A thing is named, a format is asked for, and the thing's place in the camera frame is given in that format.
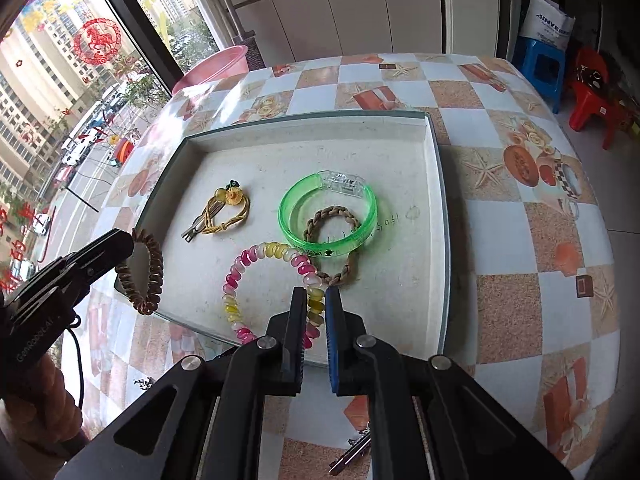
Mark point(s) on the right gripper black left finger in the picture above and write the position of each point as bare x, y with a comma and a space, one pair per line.
202, 419

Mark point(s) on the white cabinet counter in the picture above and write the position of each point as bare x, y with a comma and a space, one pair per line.
288, 31

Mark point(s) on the red horse window decal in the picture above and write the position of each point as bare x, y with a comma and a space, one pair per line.
97, 41

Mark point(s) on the pink plastic basin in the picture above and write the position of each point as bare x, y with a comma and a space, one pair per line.
223, 64

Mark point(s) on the green translucent bangle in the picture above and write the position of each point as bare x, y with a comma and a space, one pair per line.
305, 207

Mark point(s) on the bronze metal hair clip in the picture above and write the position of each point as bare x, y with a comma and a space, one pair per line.
199, 223

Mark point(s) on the blue plastic stool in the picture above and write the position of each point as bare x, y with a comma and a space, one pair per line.
543, 66

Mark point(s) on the white shopping bag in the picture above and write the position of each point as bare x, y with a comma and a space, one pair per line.
546, 22

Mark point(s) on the red plastic child chair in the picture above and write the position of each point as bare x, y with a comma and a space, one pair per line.
595, 97

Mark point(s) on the silver metal hair clip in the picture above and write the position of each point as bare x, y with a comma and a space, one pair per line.
358, 448

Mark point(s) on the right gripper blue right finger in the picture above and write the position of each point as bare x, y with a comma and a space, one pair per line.
429, 419

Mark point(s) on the grey-green jewelry tray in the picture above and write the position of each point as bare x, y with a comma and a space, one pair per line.
398, 281

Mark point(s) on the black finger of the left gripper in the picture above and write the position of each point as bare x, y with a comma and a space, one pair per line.
99, 257

